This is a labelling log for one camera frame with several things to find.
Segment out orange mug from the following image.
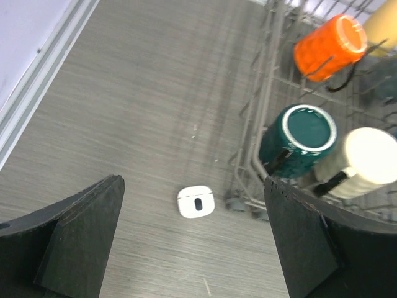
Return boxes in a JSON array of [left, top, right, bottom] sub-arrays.
[[293, 14, 368, 93]]

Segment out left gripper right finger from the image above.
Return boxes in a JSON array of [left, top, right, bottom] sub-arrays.
[[264, 176, 396, 297]]

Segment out grey wire dish rack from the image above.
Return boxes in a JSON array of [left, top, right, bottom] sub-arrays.
[[226, 1, 396, 223]]

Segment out grey mug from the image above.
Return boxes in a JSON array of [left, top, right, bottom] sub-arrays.
[[359, 55, 396, 107]]

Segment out yellow mug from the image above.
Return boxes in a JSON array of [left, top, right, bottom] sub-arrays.
[[363, 0, 396, 57]]

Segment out cream white mug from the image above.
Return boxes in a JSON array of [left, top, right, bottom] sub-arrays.
[[314, 127, 396, 199]]

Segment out dark green mug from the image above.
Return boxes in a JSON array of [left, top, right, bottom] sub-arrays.
[[258, 104, 338, 179]]

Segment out white charging case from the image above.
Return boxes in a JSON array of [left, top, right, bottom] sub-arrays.
[[177, 186, 215, 219]]

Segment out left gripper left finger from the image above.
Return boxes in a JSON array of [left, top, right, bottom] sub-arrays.
[[1, 175, 125, 297]]

